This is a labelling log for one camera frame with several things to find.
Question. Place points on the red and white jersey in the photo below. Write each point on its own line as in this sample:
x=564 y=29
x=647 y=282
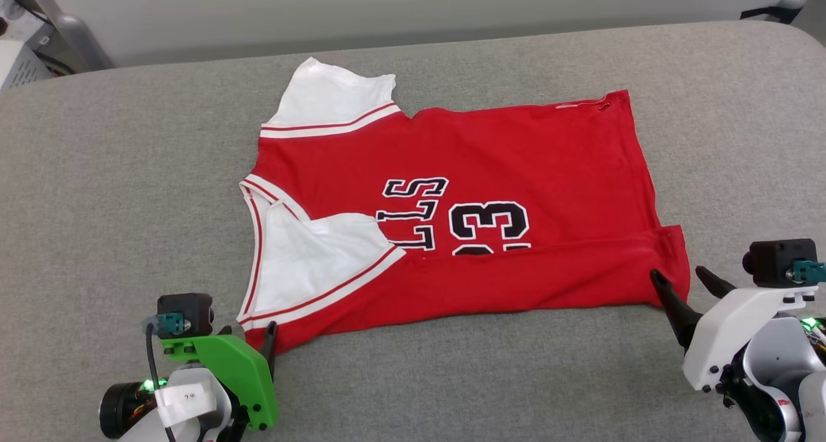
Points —
x=503 y=151

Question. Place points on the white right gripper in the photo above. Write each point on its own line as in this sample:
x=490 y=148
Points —
x=729 y=326

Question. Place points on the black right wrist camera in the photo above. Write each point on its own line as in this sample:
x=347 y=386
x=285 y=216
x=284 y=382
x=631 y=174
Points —
x=771 y=261

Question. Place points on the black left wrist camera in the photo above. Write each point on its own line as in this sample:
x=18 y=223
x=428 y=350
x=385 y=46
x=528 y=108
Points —
x=190 y=310

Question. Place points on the white partition panel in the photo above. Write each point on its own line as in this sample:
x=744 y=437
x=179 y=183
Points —
x=387 y=10

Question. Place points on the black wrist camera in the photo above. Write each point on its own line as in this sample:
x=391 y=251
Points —
x=190 y=310
x=771 y=261

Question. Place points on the grey metal panel stand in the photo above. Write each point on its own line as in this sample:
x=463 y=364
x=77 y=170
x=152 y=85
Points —
x=784 y=3
x=77 y=35

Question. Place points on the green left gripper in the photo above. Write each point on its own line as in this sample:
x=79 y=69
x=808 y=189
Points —
x=239 y=371

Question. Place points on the teal left camera connector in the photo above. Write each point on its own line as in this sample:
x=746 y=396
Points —
x=169 y=326

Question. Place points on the teal camera connector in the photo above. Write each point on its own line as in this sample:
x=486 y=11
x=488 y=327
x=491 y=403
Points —
x=169 y=326
x=812 y=272

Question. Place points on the teal right camera connector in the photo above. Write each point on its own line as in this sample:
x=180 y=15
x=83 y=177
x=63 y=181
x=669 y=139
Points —
x=812 y=272

